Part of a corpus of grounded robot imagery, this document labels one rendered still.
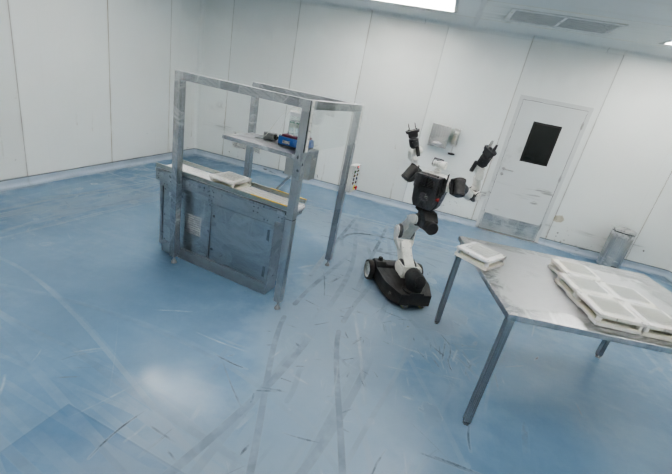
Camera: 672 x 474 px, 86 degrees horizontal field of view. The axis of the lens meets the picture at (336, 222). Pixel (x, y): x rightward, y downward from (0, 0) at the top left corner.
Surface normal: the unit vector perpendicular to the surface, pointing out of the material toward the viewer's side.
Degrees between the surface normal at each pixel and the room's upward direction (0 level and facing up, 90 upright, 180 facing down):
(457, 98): 90
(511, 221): 90
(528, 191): 90
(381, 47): 90
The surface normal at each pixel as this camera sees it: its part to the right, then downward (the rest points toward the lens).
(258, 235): -0.40, 0.25
